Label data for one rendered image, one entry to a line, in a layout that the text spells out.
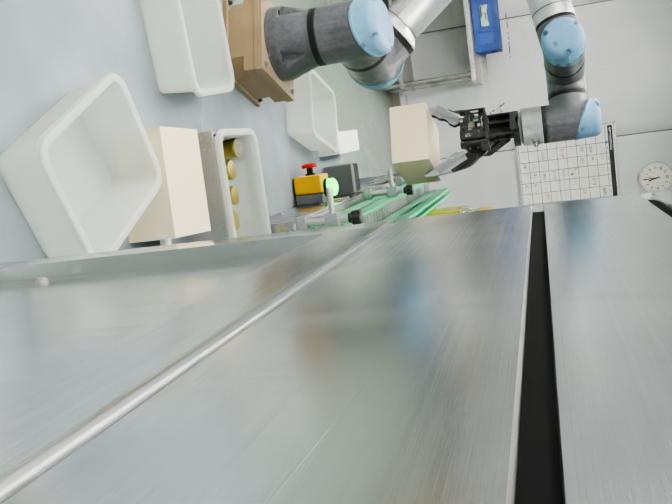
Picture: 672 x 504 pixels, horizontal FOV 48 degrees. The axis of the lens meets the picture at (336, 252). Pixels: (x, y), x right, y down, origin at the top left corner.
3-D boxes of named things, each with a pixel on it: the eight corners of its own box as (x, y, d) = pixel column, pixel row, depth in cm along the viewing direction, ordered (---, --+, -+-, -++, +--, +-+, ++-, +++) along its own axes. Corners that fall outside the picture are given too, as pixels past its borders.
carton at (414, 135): (389, 107, 154) (425, 102, 152) (404, 133, 169) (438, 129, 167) (392, 163, 151) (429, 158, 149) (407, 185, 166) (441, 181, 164)
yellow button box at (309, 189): (295, 206, 183) (324, 203, 181) (290, 176, 182) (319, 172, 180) (303, 203, 190) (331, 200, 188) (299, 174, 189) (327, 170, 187)
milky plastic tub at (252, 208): (191, 268, 127) (239, 264, 124) (169, 135, 124) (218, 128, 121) (231, 251, 143) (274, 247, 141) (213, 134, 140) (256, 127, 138)
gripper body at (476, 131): (455, 109, 150) (516, 100, 147) (460, 124, 158) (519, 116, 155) (457, 145, 149) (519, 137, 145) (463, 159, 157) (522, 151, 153)
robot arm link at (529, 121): (540, 114, 154) (544, 151, 152) (518, 117, 155) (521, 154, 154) (539, 100, 147) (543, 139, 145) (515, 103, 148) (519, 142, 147)
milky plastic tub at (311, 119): (275, 70, 183) (309, 64, 181) (305, 97, 204) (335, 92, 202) (279, 140, 181) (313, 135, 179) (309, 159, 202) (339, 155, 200)
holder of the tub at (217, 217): (194, 299, 128) (236, 295, 126) (168, 137, 124) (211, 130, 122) (233, 279, 144) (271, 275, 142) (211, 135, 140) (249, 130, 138)
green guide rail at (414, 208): (309, 270, 146) (349, 267, 144) (308, 265, 146) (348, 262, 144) (431, 192, 313) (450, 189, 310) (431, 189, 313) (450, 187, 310)
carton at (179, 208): (129, 243, 110) (175, 238, 107) (113, 133, 108) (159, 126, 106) (168, 235, 121) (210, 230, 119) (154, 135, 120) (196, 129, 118)
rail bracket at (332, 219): (303, 281, 142) (367, 275, 138) (290, 193, 140) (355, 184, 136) (308, 277, 145) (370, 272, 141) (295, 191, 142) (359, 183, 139)
